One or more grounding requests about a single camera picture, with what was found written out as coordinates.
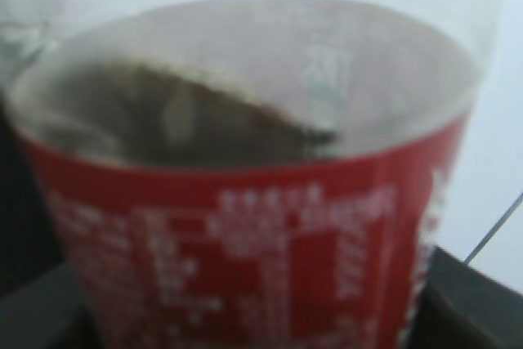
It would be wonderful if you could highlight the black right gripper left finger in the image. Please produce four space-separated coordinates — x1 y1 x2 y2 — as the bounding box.
1 263 98 349

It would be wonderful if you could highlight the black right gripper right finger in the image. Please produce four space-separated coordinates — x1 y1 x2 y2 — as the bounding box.
408 248 522 349

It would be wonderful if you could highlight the cola bottle red label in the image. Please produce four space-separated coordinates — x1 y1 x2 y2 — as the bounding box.
0 0 512 349

